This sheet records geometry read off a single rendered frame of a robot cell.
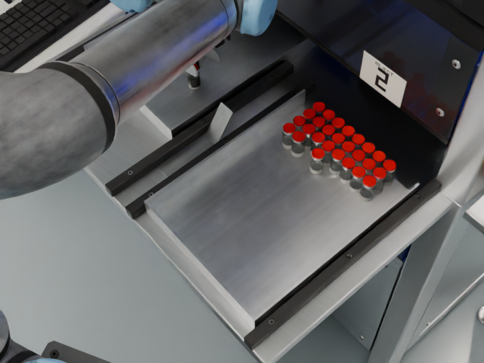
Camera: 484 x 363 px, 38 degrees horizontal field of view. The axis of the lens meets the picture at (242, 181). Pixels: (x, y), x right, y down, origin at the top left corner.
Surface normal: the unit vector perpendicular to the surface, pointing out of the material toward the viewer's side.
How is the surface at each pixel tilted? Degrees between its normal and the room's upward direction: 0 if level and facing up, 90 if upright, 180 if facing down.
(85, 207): 0
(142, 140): 0
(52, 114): 42
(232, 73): 0
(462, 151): 90
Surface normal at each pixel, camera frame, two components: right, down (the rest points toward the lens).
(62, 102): 0.57, -0.34
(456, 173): -0.76, 0.56
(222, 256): -0.03, -0.55
